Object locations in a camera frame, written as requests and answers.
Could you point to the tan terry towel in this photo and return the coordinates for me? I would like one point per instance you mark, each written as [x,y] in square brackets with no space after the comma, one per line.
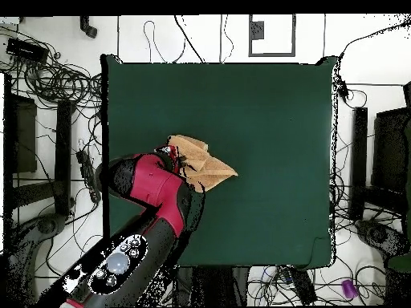
[212,170]

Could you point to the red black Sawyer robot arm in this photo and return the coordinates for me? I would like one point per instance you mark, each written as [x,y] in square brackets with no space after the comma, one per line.
[151,183]

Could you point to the long black power strip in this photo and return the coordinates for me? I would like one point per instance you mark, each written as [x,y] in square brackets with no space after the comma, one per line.
[86,166]

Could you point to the dark green table cloth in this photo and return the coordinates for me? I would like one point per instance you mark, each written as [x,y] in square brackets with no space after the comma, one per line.
[273,128]

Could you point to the black stand bar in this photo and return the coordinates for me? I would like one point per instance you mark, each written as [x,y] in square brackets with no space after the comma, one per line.
[62,154]
[359,160]

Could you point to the grey chair base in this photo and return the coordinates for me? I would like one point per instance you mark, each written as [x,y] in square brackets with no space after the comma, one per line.
[379,234]
[48,224]

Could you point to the dark grey square plate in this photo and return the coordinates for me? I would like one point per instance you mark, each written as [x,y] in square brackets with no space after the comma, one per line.
[257,30]

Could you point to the black cabinet panel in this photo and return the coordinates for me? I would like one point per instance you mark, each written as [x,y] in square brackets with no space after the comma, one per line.
[391,147]
[25,134]

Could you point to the black angled object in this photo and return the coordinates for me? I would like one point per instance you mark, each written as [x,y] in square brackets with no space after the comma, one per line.
[88,29]

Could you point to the black plug adapter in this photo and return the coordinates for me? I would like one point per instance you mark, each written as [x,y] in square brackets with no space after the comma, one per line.
[343,89]

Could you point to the black rectangular box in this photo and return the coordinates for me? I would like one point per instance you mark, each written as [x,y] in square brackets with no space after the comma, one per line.
[27,49]

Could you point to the wide black power strip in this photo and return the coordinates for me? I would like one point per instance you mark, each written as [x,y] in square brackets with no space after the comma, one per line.
[303,285]

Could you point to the purple object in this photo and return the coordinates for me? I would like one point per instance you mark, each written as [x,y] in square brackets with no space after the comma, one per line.
[349,288]

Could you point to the grey rectangular frame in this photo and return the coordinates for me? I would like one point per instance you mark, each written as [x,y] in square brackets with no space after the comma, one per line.
[250,48]

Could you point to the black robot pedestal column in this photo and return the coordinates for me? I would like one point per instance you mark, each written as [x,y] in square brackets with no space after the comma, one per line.
[212,285]

